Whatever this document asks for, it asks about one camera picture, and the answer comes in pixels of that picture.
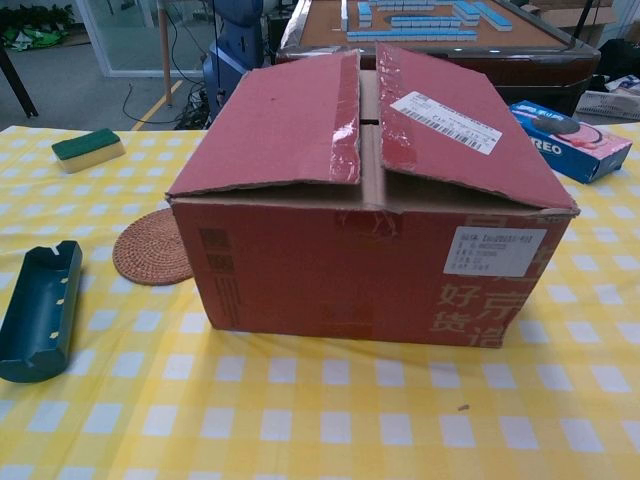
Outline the red cardboard shipping box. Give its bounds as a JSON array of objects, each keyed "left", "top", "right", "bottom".
[{"left": 165, "top": 42, "right": 581, "bottom": 350}]

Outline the blue Oreo cookie box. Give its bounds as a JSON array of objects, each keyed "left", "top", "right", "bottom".
[{"left": 508, "top": 99, "right": 634, "bottom": 185}]

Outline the yellow white checkered tablecloth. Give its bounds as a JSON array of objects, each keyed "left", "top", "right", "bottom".
[{"left": 0, "top": 122, "right": 640, "bottom": 480}]

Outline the round woven rattan coaster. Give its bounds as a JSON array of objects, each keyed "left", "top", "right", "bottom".
[{"left": 113, "top": 208, "right": 194, "bottom": 287}]

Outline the blue machine base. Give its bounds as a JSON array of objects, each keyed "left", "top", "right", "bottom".
[{"left": 202, "top": 0, "right": 267, "bottom": 131}]

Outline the blue mahjong tile stack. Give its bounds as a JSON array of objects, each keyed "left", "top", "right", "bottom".
[{"left": 341, "top": 0, "right": 374, "bottom": 30}]

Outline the wooden pole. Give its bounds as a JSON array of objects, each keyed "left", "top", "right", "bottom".
[{"left": 156, "top": 0, "right": 174, "bottom": 107}]

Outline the green and yellow sponge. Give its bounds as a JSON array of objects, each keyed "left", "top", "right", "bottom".
[{"left": 51, "top": 127, "right": 125, "bottom": 175}]

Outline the white framed glass partition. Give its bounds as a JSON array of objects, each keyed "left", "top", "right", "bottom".
[{"left": 74, "top": 0, "right": 211, "bottom": 79}]

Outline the brown mahjong table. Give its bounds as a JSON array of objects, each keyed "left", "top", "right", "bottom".
[{"left": 275, "top": 0, "right": 602, "bottom": 119}]

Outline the dark green paper tray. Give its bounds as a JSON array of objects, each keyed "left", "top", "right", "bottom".
[{"left": 0, "top": 240, "right": 84, "bottom": 384}]

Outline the white plastic basket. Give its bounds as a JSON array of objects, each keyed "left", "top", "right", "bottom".
[{"left": 574, "top": 90, "right": 640, "bottom": 122}]

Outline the black slanted table leg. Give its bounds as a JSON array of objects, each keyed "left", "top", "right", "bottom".
[{"left": 0, "top": 47, "right": 39, "bottom": 120}]

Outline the white blue plastic package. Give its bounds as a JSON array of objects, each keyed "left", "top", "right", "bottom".
[{"left": 606, "top": 74, "right": 640, "bottom": 95}]

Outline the black bag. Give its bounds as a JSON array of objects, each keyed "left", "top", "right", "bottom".
[{"left": 597, "top": 38, "right": 640, "bottom": 84}]

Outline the black floor cable bundle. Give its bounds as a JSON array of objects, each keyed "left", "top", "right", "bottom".
[{"left": 172, "top": 77, "right": 214, "bottom": 131}]

